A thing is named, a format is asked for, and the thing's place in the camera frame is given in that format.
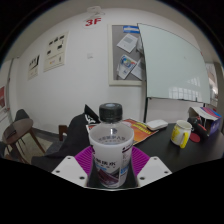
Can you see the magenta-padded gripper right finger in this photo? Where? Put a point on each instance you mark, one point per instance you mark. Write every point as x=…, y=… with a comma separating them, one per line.
x=153, y=170

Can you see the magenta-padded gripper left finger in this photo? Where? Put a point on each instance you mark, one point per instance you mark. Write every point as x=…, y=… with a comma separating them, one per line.
x=71, y=168

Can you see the clear black-capped water bottle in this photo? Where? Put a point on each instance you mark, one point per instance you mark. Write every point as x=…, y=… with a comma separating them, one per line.
x=111, y=150

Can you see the black bag with white print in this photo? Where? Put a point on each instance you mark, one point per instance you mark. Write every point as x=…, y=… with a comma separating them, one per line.
x=78, y=133

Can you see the brown wooden chair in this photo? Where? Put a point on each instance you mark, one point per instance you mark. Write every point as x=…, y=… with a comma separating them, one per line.
x=62, y=130

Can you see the orange printed mouse pad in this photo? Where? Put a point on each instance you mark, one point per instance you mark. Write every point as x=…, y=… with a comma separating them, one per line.
x=141, y=130

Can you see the flat round red coaster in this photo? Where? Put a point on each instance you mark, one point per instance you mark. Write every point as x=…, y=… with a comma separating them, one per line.
x=195, y=138

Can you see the black and red tool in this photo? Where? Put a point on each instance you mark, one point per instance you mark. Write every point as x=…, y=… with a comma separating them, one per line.
x=196, y=126

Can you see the round wooden side table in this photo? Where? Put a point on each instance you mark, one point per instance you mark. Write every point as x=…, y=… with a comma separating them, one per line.
x=18, y=130

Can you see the white blue pink paper bag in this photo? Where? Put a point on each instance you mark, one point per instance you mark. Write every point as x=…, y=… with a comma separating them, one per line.
x=211, y=120

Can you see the grey notice board with papers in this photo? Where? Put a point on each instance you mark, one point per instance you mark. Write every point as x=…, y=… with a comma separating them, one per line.
x=124, y=71

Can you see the large whiteboard on stand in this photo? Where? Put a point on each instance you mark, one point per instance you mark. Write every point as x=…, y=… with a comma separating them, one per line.
x=173, y=63

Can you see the red wall poster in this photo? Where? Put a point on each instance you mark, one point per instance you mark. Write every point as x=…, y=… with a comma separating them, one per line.
x=2, y=97

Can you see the small white wall poster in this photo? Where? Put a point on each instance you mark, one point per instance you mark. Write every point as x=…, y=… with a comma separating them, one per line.
x=33, y=67

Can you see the white wall switch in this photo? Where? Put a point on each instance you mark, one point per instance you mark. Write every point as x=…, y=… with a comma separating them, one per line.
x=90, y=55

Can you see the large white wall poster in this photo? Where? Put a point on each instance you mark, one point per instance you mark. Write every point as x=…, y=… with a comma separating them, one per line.
x=56, y=51

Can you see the red-lettered wall sign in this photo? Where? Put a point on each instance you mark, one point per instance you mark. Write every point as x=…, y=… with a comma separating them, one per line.
x=92, y=22

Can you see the white wall-mounted fixture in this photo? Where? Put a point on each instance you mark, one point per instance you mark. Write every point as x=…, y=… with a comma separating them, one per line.
x=95, y=11

